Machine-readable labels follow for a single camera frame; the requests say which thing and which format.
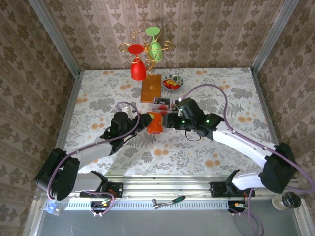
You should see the orange card holder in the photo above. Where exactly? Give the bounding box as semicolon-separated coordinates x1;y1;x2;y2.
147;112;164;135

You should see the clear acrylic card stand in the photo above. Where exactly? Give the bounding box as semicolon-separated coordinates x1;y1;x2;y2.
152;97;182;117

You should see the red yellow snack packet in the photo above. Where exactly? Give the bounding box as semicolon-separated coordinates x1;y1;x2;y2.
164;79;181;90

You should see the small patterned bowl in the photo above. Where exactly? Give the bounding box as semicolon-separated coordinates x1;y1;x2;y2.
162;74;185;90

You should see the red wine glass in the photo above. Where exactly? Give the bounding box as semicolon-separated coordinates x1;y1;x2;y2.
127;44;146;81

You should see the floral tablecloth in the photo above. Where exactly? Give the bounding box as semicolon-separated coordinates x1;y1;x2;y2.
58;67;284;177

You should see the green wine glass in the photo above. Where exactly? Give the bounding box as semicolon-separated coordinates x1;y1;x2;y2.
144;26;163;62

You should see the black power connector board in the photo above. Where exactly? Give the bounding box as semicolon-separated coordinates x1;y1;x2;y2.
228;200;248;214
90;200;111;214

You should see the grey metal tray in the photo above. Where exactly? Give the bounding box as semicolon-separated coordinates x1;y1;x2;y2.
23;199;312;236

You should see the blue white plastic connector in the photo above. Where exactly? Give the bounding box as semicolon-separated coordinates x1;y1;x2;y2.
45;203;63;217

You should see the clear jar black lid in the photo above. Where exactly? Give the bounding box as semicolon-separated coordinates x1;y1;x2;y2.
272;191;302;211

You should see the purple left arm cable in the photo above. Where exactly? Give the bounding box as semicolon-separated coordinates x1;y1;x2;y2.
48;101;141;201

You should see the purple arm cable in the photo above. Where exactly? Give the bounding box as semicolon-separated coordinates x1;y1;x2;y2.
181;83;315;195
48;101;141;201

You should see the thin black cable loop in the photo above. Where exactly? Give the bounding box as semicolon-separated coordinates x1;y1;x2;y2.
184;129;205;142

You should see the gold wire rack wooden base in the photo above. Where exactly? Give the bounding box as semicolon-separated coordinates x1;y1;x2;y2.
119;31;175;103

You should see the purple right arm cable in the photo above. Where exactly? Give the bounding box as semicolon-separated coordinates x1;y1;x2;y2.
181;83;315;195

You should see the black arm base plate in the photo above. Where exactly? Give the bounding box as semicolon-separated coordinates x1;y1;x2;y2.
210;181;256;198
80;182;124;199

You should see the aluminium side rail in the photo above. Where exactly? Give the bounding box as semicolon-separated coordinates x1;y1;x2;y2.
250;68;281;146
58;71;83;152

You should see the aluminium mounting rail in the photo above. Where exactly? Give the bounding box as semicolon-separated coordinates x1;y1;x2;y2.
36;176;307;200

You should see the short purple base cable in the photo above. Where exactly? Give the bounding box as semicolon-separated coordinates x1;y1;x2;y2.
90;191;114;217

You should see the grey slotted cable duct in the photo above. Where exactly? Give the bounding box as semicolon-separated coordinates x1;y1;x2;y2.
44;198;231;211

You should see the ratchet wrench green handle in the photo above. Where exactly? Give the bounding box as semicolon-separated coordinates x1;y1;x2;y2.
152;195;187;210

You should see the long purple base cable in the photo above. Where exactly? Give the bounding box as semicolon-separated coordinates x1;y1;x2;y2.
247;188;265;234

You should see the aluminium frame post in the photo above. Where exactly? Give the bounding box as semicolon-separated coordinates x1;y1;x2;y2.
28;0;82;77
251;0;300;72

